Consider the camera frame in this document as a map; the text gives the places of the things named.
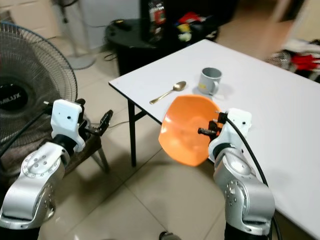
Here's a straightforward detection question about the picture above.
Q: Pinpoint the orange plastic bowl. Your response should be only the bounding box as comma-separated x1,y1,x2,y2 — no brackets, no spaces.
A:
158,94,224,167

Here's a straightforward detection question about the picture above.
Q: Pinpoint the grey ceramic mug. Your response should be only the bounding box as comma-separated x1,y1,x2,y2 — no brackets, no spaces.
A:
197,66,223,96

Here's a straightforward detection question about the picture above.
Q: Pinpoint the gold metal spoon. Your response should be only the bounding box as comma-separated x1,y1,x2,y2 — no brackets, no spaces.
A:
149,80,187,105

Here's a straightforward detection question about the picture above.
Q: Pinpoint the black round side table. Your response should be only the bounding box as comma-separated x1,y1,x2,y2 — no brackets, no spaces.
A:
104,19,220,77

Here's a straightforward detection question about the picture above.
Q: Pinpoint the black grille electric fan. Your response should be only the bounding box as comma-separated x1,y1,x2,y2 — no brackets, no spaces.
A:
0,21,79,147

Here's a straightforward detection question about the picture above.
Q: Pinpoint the small black device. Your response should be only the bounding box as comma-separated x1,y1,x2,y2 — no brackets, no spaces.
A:
112,19,133,31

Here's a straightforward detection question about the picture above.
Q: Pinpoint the red and yellow packet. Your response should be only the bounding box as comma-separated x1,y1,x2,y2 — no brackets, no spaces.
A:
176,11,209,43

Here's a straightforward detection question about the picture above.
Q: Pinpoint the dark printed snack bag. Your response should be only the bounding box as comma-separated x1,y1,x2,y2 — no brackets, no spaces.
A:
147,1,167,42

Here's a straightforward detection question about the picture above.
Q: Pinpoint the dark robot foot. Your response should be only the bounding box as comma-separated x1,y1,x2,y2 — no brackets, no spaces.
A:
159,231,177,240

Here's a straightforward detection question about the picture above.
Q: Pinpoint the red cloth pile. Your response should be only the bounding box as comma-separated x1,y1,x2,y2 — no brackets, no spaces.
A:
272,39,320,83

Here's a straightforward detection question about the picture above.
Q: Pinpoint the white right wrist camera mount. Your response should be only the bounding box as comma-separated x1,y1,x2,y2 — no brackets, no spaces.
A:
216,108,253,151

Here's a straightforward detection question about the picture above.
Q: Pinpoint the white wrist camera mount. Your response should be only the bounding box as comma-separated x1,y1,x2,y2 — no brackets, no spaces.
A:
216,108,253,151
50,98,85,147

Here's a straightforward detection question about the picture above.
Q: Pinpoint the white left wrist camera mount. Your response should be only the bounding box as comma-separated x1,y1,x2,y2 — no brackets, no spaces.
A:
50,98,85,147

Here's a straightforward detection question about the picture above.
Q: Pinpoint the black table leg frame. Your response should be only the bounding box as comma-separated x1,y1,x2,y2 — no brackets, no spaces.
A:
127,98,151,168

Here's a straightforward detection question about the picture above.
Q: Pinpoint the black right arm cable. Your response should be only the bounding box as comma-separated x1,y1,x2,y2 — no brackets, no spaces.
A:
224,115,282,240

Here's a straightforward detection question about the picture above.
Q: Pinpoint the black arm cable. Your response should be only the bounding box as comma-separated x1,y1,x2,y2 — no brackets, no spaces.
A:
224,115,282,240
0,106,55,157

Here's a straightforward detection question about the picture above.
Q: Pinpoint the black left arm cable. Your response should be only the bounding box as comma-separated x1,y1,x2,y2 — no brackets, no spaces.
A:
0,106,55,157

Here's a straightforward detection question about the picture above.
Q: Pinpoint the grey pedestal fan stand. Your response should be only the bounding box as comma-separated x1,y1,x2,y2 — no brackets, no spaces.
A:
51,0,97,71

